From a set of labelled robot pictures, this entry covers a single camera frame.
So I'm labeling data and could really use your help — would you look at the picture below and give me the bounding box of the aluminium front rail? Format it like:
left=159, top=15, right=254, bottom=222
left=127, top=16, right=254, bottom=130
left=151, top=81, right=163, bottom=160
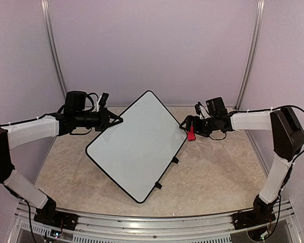
left=10, top=199, right=302, bottom=243

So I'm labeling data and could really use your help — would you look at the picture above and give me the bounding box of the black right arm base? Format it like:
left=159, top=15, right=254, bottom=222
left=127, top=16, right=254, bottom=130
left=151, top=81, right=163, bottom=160
left=232, top=195, right=279, bottom=230

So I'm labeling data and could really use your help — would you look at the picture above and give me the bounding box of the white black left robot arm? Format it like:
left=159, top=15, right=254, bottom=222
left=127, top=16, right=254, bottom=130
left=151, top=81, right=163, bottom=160
left=0, top=91, right=123, bottom=225

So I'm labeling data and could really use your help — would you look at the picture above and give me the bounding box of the aluminium right corner post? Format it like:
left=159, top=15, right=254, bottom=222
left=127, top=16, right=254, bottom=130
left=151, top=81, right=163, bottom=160
left=235, top=0, right=265, bottom=109

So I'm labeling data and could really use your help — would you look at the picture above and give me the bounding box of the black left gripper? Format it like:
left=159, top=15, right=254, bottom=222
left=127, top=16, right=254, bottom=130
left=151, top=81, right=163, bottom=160
left=74, top=107, right=123, bottom=131

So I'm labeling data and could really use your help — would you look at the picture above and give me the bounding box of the white whiteboard black frame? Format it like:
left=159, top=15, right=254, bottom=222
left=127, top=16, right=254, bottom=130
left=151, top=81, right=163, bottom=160
left=86, top=90, right=187, bottom=204

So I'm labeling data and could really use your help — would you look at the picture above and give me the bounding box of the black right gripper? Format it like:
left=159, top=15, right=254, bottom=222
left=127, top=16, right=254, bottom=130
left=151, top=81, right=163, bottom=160
left=179, top=115, right=217, bottom=137

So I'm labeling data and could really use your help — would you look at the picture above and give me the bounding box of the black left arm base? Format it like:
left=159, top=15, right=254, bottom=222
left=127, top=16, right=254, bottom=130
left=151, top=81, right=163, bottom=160
left=34, top=196, right=79, bottom=231

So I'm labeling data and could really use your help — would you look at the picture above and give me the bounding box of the black wire easel stand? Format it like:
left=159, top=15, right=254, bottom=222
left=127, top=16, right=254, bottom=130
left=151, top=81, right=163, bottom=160
left=154, top=156, right=179, bottom=190

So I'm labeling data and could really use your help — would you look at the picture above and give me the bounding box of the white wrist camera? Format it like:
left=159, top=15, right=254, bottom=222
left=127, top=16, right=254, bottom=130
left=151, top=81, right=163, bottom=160
left=195, top=101, right=205, bottom=119
left=93, top=93, right=109, bottom=112

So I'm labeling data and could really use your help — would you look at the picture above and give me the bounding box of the aluminium left corner post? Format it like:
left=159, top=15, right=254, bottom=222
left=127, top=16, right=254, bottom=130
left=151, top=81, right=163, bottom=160
left=40, top=0, right=68, bottom=99

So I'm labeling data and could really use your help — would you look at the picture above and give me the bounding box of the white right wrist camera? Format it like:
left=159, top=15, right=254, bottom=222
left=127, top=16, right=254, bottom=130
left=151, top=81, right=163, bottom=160
left=195, top=101, right=205, bottom=119

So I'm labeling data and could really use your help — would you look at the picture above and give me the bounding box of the aluminium corner post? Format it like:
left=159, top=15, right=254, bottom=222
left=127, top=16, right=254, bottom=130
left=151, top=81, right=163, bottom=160
left=235, top=0, right=265, bottom=109
left=40, top=0, right=68, bottom=99

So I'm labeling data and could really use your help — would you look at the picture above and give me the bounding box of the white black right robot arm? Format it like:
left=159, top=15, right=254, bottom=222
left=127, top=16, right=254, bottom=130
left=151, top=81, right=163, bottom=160
left=179, top=97, right=304, bottom=205

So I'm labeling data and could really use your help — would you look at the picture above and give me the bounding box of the red black whiteboard eraser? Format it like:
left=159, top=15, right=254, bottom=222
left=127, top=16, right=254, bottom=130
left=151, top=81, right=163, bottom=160
left=187, top=126, right=196, bottom=141

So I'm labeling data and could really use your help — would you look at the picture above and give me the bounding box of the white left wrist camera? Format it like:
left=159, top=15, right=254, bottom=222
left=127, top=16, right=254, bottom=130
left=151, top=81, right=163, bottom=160
left=93, top=93, right=109, bottom=112

